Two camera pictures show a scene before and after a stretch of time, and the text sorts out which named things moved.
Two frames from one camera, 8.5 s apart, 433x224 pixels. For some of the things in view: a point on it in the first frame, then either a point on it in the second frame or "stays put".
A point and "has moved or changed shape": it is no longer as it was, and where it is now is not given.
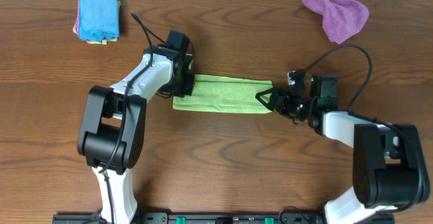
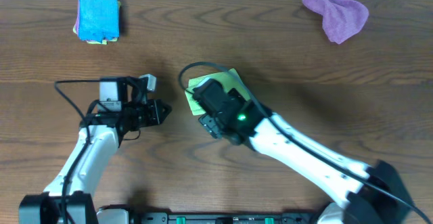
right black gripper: (277, 93) to (210, 125)
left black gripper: (188, 90) to (157, 116)
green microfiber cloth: (223, 94) has moved or changed shape
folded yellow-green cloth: (75, 29) stays put
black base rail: (218, 218) stays put
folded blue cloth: (98, 18) stays put
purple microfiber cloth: (342, 18) stays put
